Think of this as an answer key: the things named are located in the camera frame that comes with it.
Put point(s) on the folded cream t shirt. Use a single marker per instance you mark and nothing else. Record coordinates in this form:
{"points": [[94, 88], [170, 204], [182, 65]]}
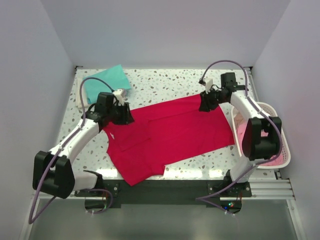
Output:
{"points": [[83, 93]]}

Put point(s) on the white plastic laundry basket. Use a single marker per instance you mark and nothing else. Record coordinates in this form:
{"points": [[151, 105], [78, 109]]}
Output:
{"points": [[285, 148]]}

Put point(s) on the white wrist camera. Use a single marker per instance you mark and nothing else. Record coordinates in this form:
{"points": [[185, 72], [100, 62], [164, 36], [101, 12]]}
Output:
{"points": [[207, 83], [120, 95]]}

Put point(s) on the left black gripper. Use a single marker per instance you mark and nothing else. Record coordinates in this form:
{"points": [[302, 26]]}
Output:
{"points": [[126, 118]]}

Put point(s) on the red t shirt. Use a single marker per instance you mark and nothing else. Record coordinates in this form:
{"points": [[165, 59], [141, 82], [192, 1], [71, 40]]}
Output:
{"points": [[163, 134]]}

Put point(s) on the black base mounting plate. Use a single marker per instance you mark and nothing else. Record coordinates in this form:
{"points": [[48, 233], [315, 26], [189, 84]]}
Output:
{"points": [[150, 192]]}

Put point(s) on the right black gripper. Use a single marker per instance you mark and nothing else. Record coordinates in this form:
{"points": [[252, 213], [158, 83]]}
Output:
{"points": [[206, 105]]}

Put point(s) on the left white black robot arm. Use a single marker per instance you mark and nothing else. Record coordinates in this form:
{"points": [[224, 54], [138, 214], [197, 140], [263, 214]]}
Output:
{"points": [[52, 170]]}

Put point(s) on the beige t shirt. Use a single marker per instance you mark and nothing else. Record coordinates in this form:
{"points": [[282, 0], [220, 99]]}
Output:
{"points": [[238, 119]]}

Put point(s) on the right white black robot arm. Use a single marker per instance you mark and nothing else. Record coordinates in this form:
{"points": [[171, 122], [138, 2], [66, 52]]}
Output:
{"points": [[262, 140]]}

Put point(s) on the folded teal t shirt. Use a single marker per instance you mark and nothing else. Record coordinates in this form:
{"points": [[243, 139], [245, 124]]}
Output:
{"points": [[115, 77]]}

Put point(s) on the pink t shirt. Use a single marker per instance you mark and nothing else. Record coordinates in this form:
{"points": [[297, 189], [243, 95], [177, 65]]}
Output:
{"points": [[240, 136]]}

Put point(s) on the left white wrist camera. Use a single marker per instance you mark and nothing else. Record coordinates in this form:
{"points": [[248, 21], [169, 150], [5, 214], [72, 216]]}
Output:
{"points": [[120, 95]]}

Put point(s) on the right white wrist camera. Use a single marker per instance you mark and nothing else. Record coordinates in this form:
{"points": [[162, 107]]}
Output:
{"points": [[207, 83]]}

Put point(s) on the aluminium frame rail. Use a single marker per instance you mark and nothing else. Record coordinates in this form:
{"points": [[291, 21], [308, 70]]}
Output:
{"points": [[278, 189]]}

